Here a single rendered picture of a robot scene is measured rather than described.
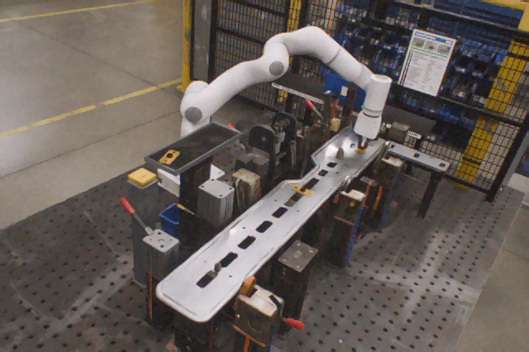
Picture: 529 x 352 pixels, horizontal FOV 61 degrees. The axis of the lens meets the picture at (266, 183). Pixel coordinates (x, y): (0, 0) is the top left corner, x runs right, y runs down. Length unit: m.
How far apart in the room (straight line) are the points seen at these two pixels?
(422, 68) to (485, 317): 1.50
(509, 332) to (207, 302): 2.12
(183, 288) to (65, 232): 0.81
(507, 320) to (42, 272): 2.50
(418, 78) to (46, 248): 1.89
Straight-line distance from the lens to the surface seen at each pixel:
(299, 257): 1.39
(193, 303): 1.27
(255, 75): 1.82
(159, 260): 1.35
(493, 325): 3.03
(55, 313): 1.69
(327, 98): 2.05
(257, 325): 1.24
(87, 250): 1.89
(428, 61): 2.46
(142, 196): 1.43
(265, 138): 1.73
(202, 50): 4.67
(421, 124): 2.44
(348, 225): 1.75
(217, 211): 1.48
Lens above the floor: 1.96
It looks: 34 degrees down
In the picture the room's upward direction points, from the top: 8 degrees clockwise
